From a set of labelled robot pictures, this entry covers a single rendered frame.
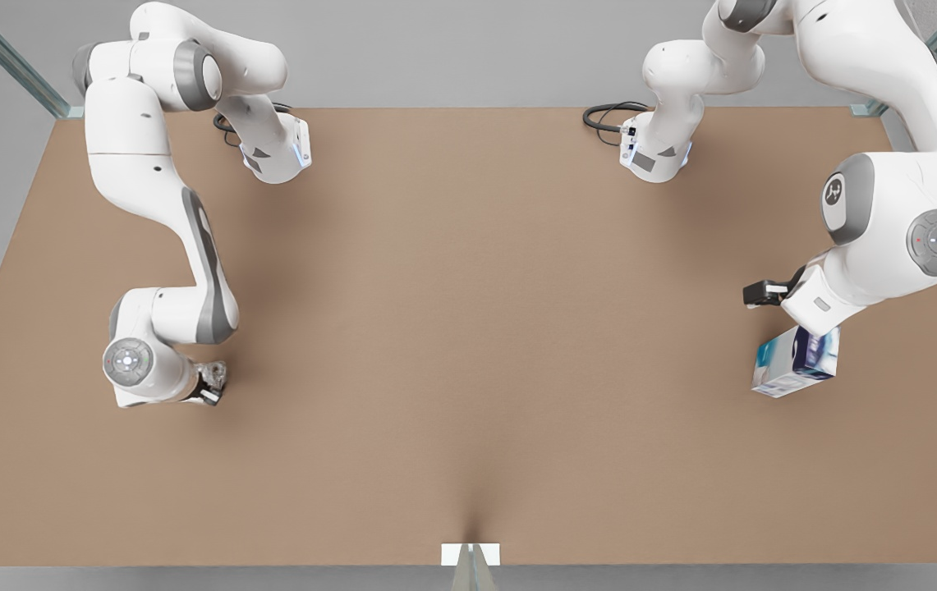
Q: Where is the silver frame post white foot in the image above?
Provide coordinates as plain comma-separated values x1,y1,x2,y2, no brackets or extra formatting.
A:
441,543,501,591

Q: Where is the black cable loop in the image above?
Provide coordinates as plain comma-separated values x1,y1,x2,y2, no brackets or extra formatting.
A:
213,102,294,149
582,101,652,149

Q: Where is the blue and white printed box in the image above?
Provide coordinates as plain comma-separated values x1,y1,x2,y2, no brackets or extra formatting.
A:
751,325,842,400

